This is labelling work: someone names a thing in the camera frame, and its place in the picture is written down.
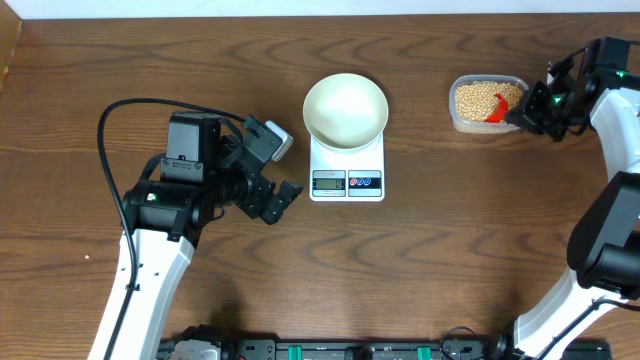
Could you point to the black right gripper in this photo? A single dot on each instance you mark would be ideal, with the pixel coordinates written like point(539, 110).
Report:
point(537, 90)

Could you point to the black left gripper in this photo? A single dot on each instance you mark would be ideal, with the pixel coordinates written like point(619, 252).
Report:
point(253, 201)

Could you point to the red plastic measuring scoop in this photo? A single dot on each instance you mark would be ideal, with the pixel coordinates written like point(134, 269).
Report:
point(499, 113)

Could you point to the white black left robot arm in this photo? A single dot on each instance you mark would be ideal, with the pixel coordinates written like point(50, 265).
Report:
point(209, 164)

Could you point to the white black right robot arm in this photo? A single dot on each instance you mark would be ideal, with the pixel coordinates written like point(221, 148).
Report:
point(601, 94)

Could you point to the white digital kitchen scale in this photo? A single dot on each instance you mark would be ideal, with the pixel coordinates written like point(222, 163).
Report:
point(347, 175)

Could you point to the white round bowl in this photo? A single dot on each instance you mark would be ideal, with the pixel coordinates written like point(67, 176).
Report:
point(345, 111)

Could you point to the clear plastic soybean container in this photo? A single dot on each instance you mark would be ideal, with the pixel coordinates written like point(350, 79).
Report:
point(472, 99)

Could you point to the brown cardboard box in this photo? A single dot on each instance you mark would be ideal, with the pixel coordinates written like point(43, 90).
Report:
point(10, 29)

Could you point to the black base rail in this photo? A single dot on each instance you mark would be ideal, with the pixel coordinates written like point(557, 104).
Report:
point(205, 342)

